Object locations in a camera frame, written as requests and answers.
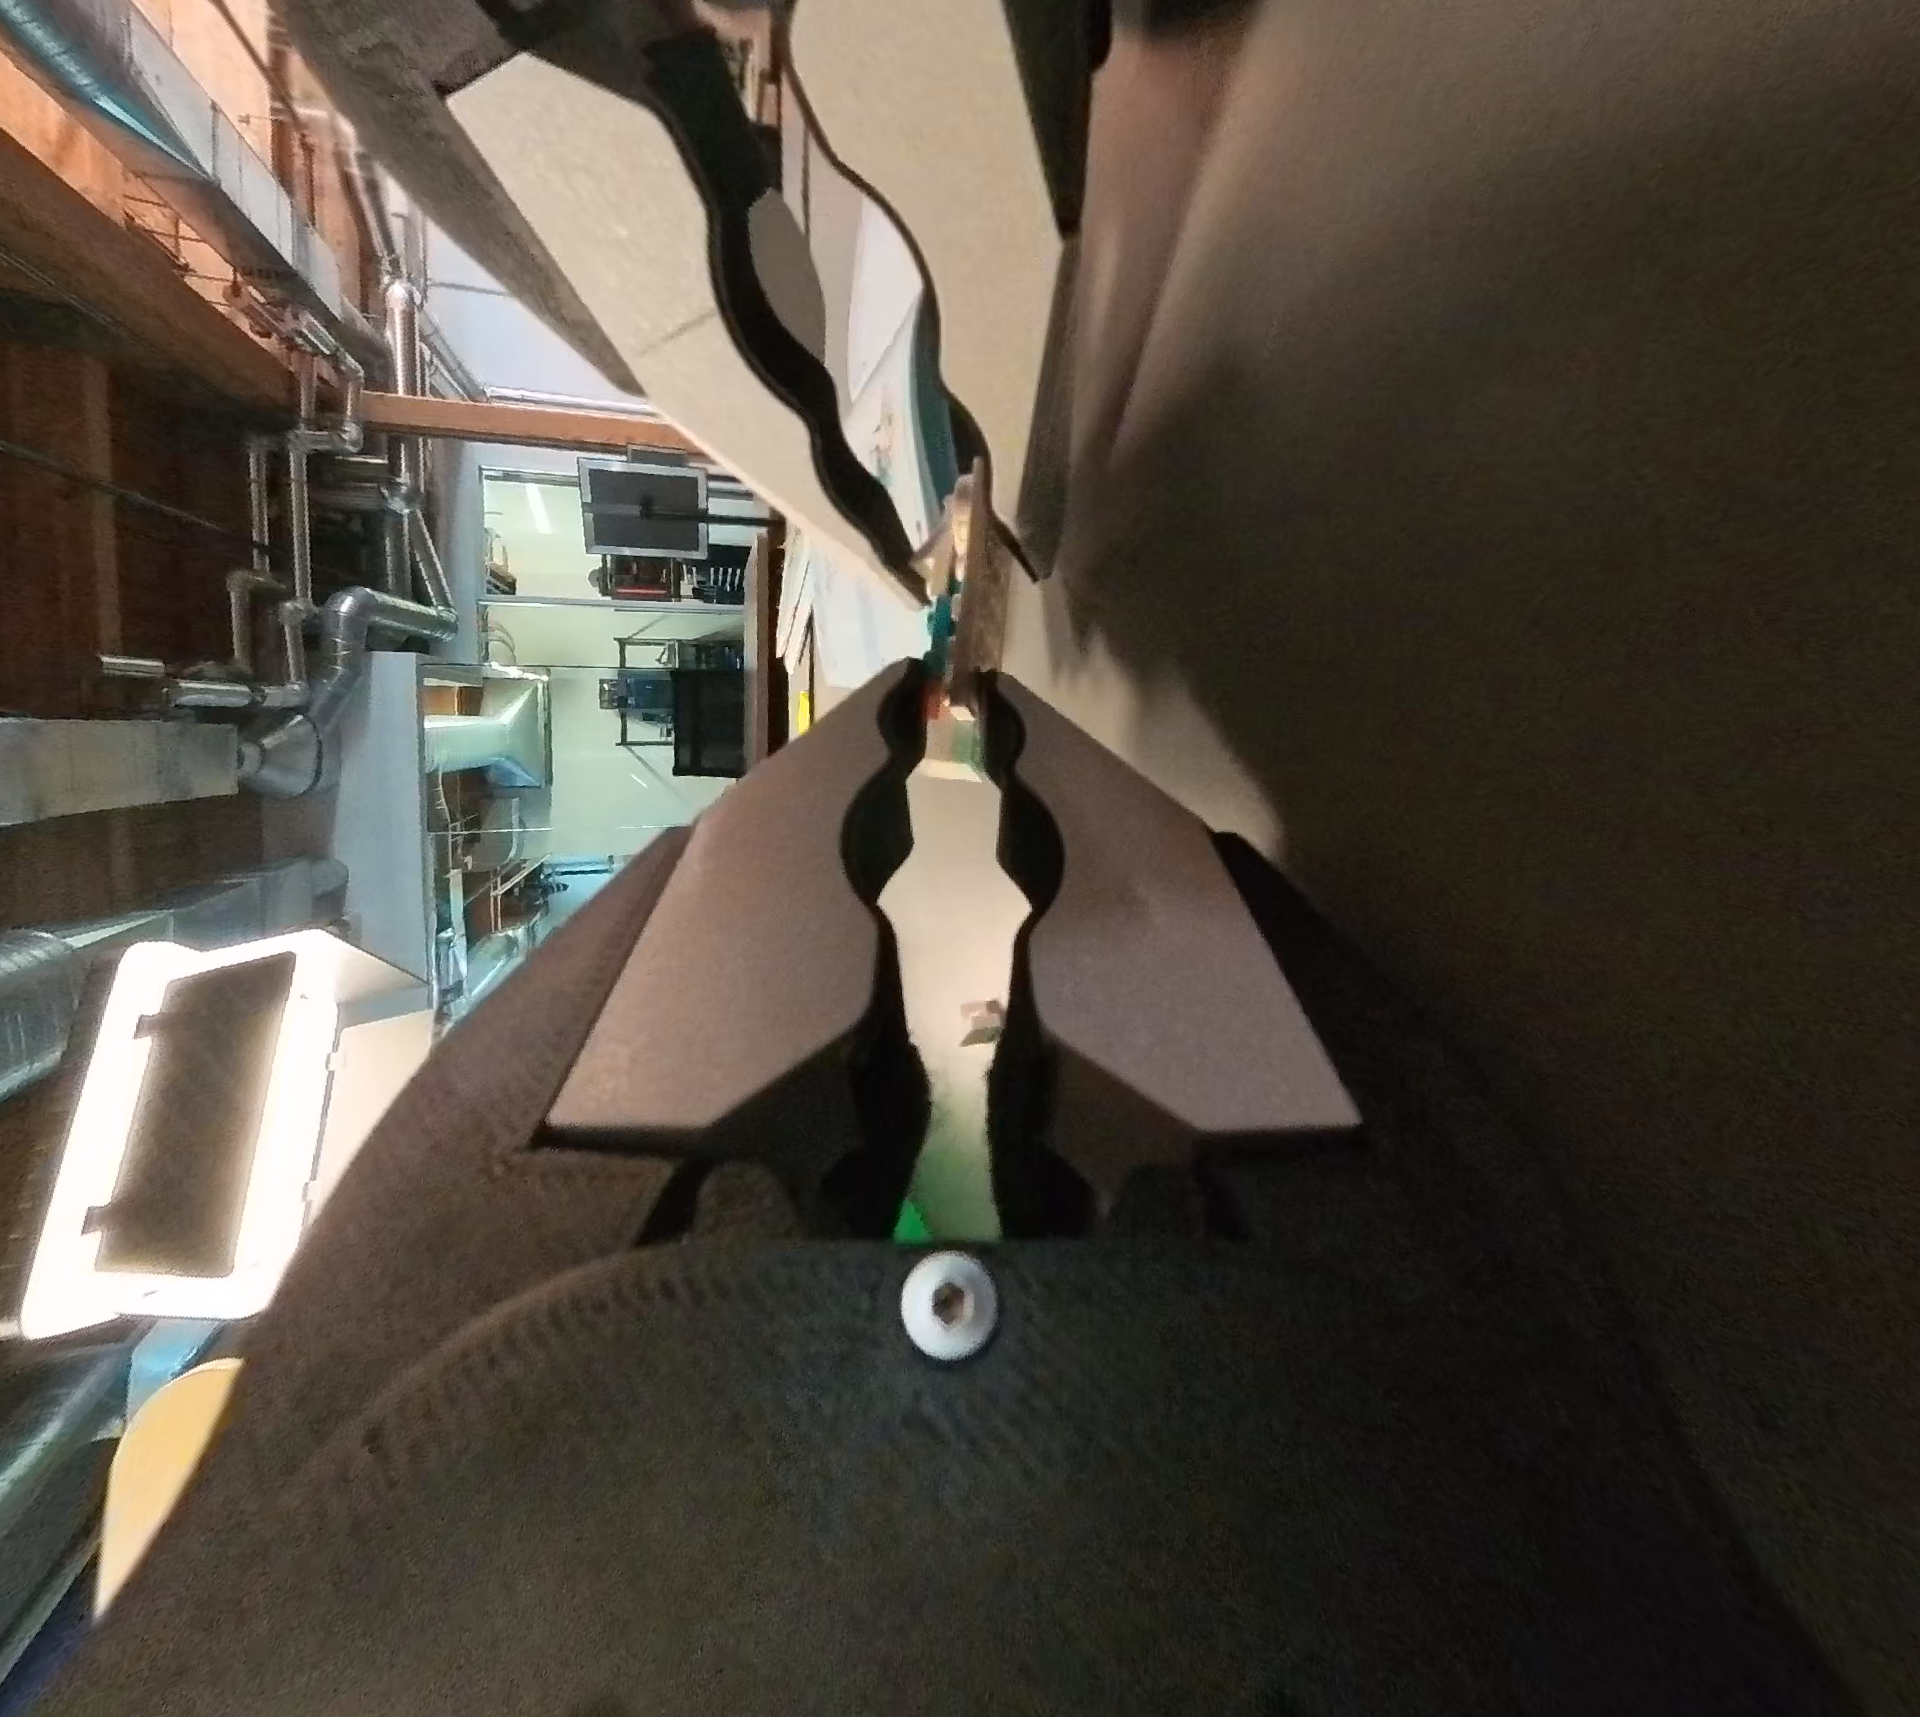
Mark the long flat ceiling duct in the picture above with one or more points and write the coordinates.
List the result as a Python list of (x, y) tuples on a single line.
[(150, 143)]

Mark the grey ceiling pipe cluster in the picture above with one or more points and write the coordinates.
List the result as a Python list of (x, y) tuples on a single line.
[(331, 652)]

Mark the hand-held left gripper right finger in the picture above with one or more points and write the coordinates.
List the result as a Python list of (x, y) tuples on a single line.
[(1185, 982)]

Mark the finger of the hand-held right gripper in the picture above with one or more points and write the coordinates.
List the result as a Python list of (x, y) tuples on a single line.
[(601, 233), (961, 97)]

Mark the open instruction booklet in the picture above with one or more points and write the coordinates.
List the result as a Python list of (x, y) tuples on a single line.
[(884, 292)]

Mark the white studio light panel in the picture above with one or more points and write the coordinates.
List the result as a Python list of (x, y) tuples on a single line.
[(91, 1236)]

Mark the metal exhaust hood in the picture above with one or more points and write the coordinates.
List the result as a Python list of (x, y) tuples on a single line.
[(488, 743)]

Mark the rounded wooden board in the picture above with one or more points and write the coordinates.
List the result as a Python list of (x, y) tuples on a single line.
[(164, 1461)]

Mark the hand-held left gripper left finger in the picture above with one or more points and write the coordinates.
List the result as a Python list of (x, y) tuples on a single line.
[(720, 966)]

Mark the black equipment cabinet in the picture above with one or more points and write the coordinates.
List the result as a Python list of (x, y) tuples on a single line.
[(708, 719)]

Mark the brown wooden beam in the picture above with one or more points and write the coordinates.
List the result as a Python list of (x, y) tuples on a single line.
[(524, 416)]

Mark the small white lego piece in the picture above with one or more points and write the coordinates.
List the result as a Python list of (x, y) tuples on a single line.
[(980, 1019)]

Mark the white lego brick model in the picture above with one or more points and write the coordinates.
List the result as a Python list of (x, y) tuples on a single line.
[(987, 577)]

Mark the metal storage shelf rack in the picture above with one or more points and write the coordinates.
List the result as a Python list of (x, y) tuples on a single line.
[(668, 580)]

